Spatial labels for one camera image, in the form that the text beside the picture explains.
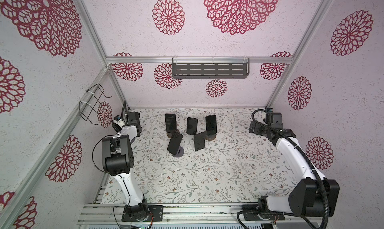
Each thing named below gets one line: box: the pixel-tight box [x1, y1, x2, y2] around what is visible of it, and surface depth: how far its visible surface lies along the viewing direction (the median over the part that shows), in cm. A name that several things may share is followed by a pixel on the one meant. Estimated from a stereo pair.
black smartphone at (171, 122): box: [164, 113, 177, 133], surface depth 97 cm
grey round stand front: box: [171, 146, 184, 158], surface depth 96 cm
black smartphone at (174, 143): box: [167, 130, 183, 155], surface depth 92 cm
